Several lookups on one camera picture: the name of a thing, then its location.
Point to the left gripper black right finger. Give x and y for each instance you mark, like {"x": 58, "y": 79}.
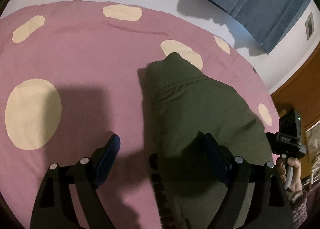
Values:
{"x": 269, "y": 207}

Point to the olive green bomber jacket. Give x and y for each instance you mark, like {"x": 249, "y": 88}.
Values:
{"x": 179, "y": 102}

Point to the patterned purple sleeve forearm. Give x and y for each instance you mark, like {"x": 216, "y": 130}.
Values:
{"x": 297, "y": 201}

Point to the person right hand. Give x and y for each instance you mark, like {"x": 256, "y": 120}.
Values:
{"x": 289, "y": 171}

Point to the beige quilted headboard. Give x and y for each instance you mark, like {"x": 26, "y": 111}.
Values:
{"x": 313, "y": 145}

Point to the white chair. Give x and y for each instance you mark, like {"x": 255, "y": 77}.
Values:
{"x": 310, "y": 182}

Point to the brown wooden door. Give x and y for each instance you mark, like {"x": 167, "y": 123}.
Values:
{"x": 301, "y": 92}

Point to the pink polka dot bedsheet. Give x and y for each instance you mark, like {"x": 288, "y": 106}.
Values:
{"x": 70, "y": 78}

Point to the black camera box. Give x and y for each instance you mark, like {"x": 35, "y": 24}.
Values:
{"x": 290, "y": 124}

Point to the wall vent plate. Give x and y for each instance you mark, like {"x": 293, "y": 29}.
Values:
{"x": 309, "y": 25}

